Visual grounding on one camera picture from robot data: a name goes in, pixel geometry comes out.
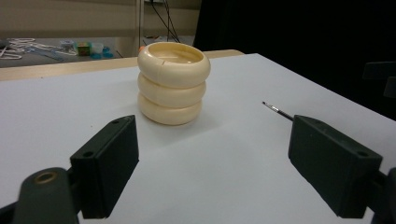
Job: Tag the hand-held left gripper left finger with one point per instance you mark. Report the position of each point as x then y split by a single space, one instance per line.
102 168

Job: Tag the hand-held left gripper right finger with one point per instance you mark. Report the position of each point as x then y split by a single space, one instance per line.
336 168

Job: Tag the thin black brush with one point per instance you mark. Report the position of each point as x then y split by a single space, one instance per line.
277 109

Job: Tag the cream ringed holder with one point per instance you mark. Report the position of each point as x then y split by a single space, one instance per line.
172 93

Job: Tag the blue cups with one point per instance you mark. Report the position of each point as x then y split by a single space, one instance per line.
106 53

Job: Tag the small colourful box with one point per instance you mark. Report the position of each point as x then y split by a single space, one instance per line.
83 49

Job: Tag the small orange object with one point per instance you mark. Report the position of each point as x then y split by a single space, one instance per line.
142 48

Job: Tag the wooden shelf unit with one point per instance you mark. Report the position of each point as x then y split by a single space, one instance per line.
62 18

